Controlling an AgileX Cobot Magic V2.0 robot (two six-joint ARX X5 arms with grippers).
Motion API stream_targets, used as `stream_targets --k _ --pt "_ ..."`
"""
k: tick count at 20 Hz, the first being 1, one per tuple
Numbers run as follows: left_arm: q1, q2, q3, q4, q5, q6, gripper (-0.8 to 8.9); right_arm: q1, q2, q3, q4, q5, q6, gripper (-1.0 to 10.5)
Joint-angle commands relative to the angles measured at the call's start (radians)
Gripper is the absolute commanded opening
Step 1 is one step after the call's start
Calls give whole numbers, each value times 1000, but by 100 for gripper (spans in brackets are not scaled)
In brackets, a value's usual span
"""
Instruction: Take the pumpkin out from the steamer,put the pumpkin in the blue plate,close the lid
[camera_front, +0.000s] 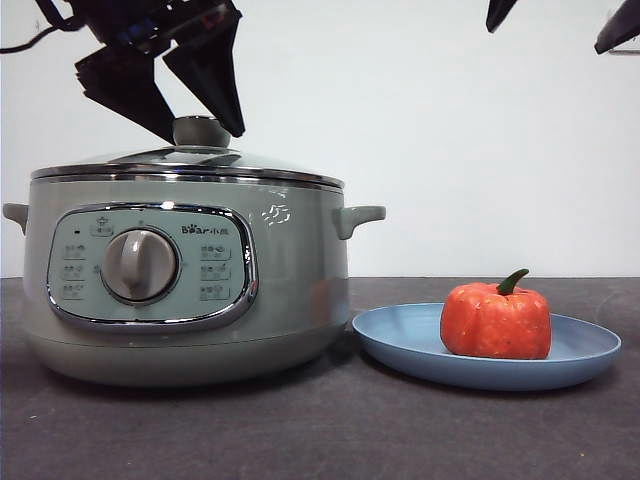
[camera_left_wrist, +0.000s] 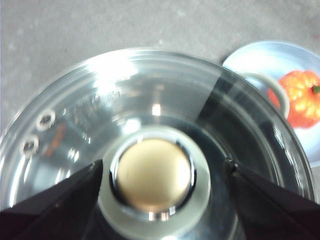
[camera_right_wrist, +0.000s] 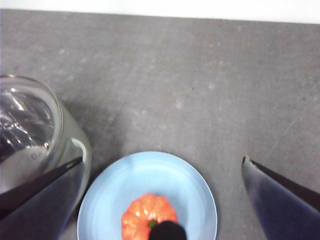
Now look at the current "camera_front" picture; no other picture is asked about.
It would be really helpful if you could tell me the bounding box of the glass lid with green knob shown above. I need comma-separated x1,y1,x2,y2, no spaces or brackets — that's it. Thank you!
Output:
30,115,345,189

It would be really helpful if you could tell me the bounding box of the orange toy pumpkin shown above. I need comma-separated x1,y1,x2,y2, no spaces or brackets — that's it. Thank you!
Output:
439,268,553,361

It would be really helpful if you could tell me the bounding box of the green electric steamer pot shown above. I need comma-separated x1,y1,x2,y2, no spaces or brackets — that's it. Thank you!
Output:
2,177,387,388

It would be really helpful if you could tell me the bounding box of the blue round plate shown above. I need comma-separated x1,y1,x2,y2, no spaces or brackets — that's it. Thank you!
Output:
351,302,623,392

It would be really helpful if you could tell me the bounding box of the black cable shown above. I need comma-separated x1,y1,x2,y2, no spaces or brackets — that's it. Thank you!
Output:
0,0,86,55

